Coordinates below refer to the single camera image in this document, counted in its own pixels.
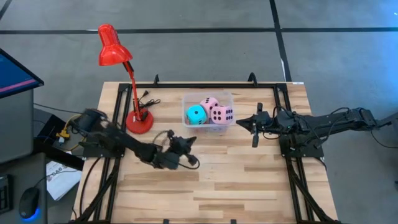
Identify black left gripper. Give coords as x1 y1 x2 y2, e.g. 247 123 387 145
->
152 130 200 171

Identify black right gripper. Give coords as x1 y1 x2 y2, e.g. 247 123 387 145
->
235 102 280 149

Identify pink foam die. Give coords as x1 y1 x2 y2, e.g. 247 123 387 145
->
210 105 234 125
200 96 220 118

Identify teal foam die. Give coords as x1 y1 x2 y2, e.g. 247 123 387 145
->
185 105 208 126

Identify clear plastic bin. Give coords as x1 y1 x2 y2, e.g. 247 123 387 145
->
182 91 234 129

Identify red desk lamp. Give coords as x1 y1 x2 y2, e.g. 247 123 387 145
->
98 24 155 135

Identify white paper booklet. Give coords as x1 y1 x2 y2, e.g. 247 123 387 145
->
45 161 83 202

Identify black computer mouse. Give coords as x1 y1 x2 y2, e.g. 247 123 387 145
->
18 187 40 220

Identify blue-screen monitor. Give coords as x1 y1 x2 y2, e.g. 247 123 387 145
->
0 48 45 100

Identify black keyboard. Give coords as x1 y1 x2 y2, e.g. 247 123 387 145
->
0 174 14 214

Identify black table edge rail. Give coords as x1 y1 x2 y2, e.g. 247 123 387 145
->
118 82 289 90

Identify black lamp power cord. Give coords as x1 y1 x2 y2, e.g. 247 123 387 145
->
136 90 162 110

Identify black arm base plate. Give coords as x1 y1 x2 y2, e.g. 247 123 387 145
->
279 133 324 158
82 133 127 158

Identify black table frame rails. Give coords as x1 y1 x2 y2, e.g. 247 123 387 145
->
73 83 131 224
273 86 341 224

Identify black hanging cable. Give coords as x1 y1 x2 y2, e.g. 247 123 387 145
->
79 157 102 218

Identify yellow cable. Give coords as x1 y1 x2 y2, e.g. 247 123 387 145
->
63 114 82 150

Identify black floor cable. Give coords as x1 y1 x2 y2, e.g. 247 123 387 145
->
368 119 398 151

